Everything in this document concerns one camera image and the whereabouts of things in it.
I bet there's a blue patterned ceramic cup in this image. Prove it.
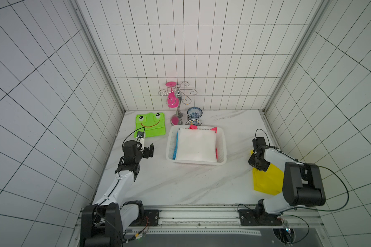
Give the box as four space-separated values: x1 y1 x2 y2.
186 119 202 126

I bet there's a pink wine glass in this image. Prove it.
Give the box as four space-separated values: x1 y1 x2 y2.
166 81 179 108

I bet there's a yellow raincoat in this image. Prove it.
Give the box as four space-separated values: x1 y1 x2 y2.
252 147 286 196

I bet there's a blue raincoat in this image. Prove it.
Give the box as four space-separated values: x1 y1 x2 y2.
172 132 178 160

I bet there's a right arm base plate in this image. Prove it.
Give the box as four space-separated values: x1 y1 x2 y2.
238 210 282 226

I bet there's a pink bunny raincoat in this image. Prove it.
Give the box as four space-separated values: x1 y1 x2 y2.
186 126 217 163

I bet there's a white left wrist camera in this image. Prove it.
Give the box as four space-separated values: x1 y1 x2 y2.
136 130 145 147

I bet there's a white raincoat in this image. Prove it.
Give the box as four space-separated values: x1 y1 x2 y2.
173 129 217 163

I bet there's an aluminium mounting rail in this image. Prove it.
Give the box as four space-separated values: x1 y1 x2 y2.
75 206 324 237

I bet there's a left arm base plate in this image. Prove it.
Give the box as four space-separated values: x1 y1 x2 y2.
130 210 160 226

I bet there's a white plastic perforated basket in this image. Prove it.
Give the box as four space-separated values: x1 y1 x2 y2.
166 125 227 165

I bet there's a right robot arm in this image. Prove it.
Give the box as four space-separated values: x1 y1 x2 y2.
249 146 326 216

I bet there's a silver wire cup stand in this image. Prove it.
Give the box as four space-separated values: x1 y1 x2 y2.
158 81 197 126

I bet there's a green frog raincoat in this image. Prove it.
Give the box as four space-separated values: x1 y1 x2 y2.
134 112 166 138

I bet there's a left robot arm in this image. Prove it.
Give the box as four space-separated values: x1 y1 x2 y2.
79 139 154 247

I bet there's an electronics wiring bundle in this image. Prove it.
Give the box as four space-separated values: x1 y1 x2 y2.
117 216 150 246

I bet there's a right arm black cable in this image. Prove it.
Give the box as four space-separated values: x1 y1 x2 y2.
278 165 350 247

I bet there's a blue patterned ceramic bowl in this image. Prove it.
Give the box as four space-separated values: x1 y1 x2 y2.
187 107 203 120

